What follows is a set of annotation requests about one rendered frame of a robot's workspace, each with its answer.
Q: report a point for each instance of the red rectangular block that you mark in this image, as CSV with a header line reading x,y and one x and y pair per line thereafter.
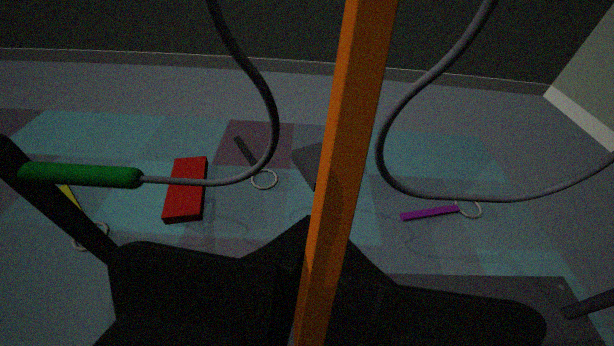
x,y
185,203

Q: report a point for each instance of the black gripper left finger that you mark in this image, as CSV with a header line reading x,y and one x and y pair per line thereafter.
x,y
254,295

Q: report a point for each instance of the orange-brown long handle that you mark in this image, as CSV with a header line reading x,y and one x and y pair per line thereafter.
x,y
365,37

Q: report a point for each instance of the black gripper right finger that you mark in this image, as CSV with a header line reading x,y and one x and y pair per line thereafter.
x,y
370,309

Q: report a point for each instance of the purple bar with grey loop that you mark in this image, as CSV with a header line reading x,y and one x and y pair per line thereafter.
x,y
437,211

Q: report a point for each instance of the grey loop with yellow flat handle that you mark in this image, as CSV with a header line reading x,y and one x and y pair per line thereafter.
x,y
68,192

